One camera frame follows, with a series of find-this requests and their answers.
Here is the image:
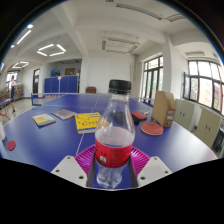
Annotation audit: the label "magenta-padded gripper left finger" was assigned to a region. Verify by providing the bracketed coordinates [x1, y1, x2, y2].
[50, 143, 98, 188]

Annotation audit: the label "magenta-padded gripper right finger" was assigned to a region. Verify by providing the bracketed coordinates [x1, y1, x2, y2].
[128, 146, 174, 189]

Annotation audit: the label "clear red-labelled water bottle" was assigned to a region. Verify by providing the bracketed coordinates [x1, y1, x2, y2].
[94, 79, 136, 190]

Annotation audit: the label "red table tennis paddle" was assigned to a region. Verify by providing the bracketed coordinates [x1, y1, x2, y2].
[140, 121, 165, 137]
[131, 111, 149, 121]

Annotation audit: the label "thick yellow book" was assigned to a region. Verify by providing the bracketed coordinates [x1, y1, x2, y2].
[74, 111, 102, 135]

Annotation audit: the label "black table tennis paddle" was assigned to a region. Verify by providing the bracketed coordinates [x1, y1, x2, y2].
[130, 114, 142, 125]

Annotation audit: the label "grey notebook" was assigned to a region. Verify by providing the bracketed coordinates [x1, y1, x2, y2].
[51, 108, 78, 121]

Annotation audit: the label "thin yellow and blue book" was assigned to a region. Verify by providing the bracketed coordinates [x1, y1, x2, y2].
[32, 113, 57, 128]

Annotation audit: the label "brown cardboard box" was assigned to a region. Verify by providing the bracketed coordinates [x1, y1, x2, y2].
[151, 90, 177, 128]

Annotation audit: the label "white cabinet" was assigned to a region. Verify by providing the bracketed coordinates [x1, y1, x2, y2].
[173, 98, 197, 133]
[193, 108, 223, 148]

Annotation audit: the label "brown armchair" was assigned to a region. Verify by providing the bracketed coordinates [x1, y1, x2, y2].
[85, 86, 98, 95]

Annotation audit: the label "folded blue tennis tables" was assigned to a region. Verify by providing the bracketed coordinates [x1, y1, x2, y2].
[43, 75, 80, 94]

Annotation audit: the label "tall black-framed window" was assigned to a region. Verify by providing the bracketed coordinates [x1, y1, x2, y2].
[141, 55, 164, 101]

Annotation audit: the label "white cup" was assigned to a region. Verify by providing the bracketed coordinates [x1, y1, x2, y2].
[0, 121, 6, 141]

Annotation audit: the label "dark door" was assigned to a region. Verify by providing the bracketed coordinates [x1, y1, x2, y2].
[32, 68, 41, 95]

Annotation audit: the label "wide black-framed window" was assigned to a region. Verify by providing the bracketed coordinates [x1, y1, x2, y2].
[182, 59, 224, 116]

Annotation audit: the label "red-legged blue tennis table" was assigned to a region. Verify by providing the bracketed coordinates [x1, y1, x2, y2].
[0, 98, 13, 121]

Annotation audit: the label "distant bright window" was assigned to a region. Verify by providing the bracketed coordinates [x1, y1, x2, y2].
[5, 71, 19, 84]

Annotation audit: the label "ceiling lights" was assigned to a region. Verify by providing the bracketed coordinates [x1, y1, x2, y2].
[0, 0, 188, 69]

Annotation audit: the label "framed wall picture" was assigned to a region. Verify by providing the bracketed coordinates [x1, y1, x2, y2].
[64, 67, 76, 76]

